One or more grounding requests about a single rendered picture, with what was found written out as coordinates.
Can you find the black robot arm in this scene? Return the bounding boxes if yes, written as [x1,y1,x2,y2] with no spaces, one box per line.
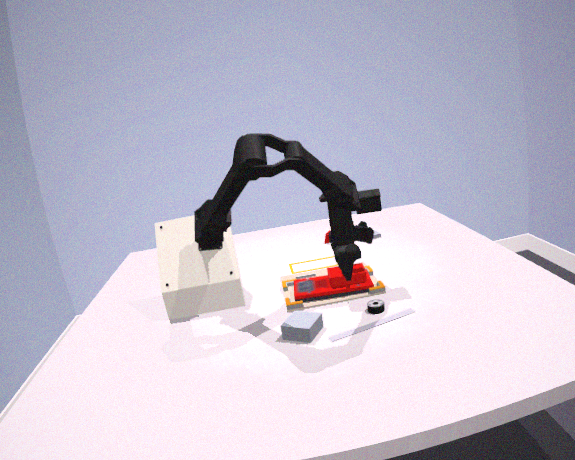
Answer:
[194,133,382,251]

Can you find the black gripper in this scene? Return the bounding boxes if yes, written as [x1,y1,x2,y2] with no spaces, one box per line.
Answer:
[329,215,362,281]

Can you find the small black tyre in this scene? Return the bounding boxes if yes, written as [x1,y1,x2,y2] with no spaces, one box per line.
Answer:
[367,299,385,314]

